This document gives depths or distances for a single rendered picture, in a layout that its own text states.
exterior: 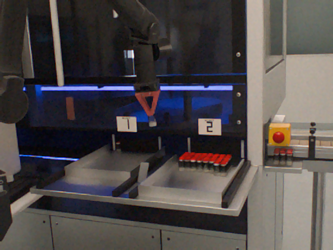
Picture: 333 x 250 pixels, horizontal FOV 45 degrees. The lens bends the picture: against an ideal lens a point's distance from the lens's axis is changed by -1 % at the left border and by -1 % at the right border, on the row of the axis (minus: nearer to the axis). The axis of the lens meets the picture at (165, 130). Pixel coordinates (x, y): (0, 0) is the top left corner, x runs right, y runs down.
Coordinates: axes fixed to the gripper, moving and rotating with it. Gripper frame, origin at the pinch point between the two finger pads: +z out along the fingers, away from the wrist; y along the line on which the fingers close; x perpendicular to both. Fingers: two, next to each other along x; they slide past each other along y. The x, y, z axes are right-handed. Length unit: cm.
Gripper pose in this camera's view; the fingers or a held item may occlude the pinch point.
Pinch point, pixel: (150, 112)
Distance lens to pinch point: 120.4
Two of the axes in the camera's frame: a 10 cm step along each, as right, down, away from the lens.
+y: 0.9, -2.5, 9.6
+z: 1.2, 9.6, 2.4
